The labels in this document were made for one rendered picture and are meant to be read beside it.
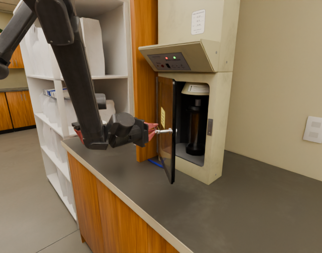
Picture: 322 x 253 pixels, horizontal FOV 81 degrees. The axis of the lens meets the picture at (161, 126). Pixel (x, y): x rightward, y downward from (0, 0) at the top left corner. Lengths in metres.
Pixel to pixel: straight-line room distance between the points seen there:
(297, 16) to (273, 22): 0.10
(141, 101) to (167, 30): 0.34
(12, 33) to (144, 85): 0.56
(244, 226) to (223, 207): 0.09
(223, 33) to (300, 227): 0.68
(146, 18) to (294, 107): 0.81
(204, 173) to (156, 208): 0.26
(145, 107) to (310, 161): 0.83
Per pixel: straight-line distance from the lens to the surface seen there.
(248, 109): 1.16
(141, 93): 0.94
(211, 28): 0.76
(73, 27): 0.40
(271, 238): 0.73
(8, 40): 1.01
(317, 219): 0.87
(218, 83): 0.74
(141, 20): 0.96
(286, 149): 1.15
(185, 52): 0.70
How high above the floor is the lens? 1.42
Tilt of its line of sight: 17 degrees down
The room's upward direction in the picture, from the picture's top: straight up
